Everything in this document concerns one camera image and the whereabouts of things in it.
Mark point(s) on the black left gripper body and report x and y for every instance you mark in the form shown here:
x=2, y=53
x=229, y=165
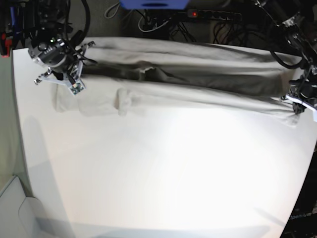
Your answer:
x=304, y=88

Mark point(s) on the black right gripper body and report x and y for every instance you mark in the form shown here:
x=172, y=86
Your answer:
x=56, y=54

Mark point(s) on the beige t-shirt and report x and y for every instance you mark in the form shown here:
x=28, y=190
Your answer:
x=133, y=73

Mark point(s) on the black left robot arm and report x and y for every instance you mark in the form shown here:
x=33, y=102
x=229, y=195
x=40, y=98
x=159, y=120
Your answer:
x=300, y=32

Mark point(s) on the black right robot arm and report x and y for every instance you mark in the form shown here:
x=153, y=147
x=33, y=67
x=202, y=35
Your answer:
x=53, y=21

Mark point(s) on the red black tool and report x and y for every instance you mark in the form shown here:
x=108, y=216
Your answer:
x=5, y=45

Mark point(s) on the blue box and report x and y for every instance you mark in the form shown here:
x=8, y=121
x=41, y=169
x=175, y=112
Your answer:
x=154, y=4

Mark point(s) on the black power strip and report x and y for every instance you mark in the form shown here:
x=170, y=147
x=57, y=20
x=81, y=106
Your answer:
x=214, y=15

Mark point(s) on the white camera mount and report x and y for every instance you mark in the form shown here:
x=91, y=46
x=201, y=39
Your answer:
x=300, y=105

